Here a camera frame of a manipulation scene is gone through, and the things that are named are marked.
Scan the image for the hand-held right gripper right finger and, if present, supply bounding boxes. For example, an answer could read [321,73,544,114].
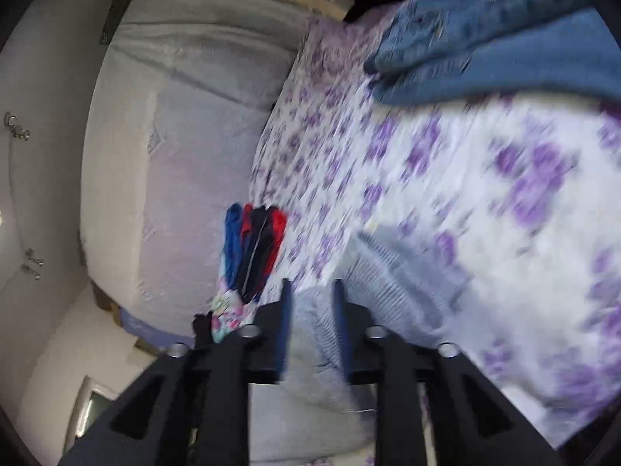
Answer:
[332,279,564,466]

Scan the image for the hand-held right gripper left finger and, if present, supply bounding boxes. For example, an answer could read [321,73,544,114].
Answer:
[58,279,294,466]

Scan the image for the grey sweatshirt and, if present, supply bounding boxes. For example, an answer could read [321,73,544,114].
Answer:
[248,226,472,463]

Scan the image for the black folded pants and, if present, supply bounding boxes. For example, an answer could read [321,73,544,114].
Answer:
[235,205,275,303]

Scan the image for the floral folded blanket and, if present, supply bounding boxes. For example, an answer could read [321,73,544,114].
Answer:
[208,252,255,344]

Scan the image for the red and blue folded garment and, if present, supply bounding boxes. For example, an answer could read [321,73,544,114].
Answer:
[264,206,288,273]

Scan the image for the blue folded shorts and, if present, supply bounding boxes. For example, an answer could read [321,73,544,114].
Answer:
[223,202,244,288]

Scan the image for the lavender lace headboard cover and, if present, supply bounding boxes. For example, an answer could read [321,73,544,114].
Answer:
[79,0,318,346]

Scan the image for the bed with purple floral sheet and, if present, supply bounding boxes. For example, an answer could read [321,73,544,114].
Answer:
[247,0,621,466]

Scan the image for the blue denim jeans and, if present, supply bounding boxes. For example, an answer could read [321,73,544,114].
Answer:
[363,0,621,108]

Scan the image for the black wall unit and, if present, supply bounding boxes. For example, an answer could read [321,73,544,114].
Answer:
[99,0,135,45]

